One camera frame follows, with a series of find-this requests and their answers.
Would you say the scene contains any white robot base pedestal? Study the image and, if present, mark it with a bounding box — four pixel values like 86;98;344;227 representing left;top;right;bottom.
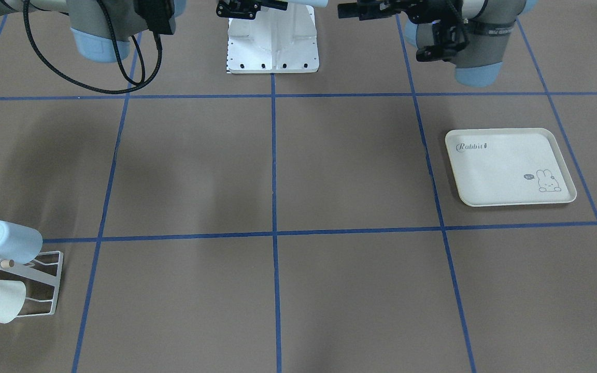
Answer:
226;3;320;74

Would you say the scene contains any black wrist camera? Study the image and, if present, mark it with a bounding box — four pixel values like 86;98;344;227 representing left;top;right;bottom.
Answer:
416;21;470;62
134;0;176;35

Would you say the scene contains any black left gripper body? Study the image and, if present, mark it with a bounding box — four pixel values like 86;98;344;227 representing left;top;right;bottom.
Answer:
379;1;462;24

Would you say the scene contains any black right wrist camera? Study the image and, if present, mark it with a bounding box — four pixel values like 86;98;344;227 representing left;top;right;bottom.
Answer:
134;0;176;35

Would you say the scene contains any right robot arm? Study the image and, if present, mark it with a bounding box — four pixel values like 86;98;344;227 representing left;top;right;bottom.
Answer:
0;1;187;62

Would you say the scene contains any light blue plastic cup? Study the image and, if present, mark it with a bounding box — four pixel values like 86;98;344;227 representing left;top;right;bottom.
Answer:
0;220;43;264

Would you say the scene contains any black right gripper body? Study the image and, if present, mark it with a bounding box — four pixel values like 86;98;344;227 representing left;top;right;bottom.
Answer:
216;1;266;20

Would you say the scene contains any cream plastic tray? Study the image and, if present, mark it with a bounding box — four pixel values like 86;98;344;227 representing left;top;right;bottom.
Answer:
445;128;577;207

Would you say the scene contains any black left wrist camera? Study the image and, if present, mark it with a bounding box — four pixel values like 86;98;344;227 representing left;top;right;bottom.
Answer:
416;21;470;62

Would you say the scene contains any white wire cup rack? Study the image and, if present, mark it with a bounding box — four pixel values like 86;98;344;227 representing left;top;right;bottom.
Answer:
0;251;65;318

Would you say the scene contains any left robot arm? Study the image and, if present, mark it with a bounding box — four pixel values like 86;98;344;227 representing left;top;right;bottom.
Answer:
338;1;537;88

